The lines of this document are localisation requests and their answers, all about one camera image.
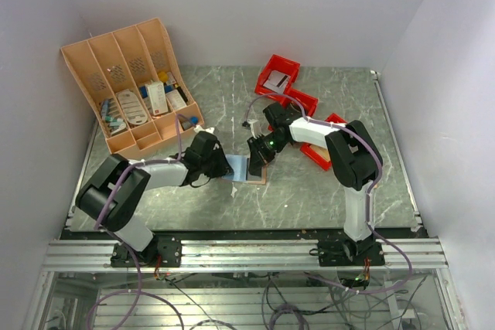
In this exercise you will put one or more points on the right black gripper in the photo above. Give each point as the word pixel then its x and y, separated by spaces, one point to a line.
pixel 257 160

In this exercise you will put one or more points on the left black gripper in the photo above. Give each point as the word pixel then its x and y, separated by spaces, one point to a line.
pixel 223 166

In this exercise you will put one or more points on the red bin with gold cards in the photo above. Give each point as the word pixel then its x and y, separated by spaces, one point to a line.
pixel 308 152

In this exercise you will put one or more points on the red bin with black cards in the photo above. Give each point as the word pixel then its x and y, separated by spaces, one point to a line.
pixel 308 102

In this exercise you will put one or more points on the red bin with white cards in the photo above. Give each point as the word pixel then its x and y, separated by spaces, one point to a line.
pixel 281 64

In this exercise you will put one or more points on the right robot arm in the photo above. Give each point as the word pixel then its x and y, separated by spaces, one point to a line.
pixel 356 162

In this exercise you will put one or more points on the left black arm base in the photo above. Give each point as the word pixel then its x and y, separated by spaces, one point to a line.
pixel 163 251

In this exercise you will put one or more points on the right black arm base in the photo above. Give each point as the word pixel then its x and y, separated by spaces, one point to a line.
pixel 345 252

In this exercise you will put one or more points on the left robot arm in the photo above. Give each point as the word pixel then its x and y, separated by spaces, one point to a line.
pixel 112 194

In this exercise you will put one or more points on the white cards stack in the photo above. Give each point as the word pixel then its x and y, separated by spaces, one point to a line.
pixel 277 82

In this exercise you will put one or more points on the blue capped bottle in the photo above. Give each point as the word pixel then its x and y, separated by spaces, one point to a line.
pixel 189 122

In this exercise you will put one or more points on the white small box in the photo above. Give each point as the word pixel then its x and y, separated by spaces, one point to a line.
pixel 176 100

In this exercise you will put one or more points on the white red box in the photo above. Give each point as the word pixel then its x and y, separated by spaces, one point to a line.
pixel 157 97

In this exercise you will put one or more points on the white oval remote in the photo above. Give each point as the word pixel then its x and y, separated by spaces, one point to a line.
pixel 133 110

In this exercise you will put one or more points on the yellow small item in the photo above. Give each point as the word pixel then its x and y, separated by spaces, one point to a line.
pixel 163 76

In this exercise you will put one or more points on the orange desk organizer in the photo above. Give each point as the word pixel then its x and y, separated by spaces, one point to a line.
pixel 131 79

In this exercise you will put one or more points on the pens bundle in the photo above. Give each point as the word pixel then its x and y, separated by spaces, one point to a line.
pixel 113 120

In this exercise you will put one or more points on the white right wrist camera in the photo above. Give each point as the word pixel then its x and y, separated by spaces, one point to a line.
pixel 254 126

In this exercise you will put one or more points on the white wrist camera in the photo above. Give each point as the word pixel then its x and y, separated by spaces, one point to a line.
pixel 198 128
pixel 254 126

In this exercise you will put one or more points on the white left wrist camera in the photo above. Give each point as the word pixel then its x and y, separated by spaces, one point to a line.
pixel 198 128

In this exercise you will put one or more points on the aluminium rail frame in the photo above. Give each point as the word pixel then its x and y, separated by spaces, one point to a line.
pixel 94 257

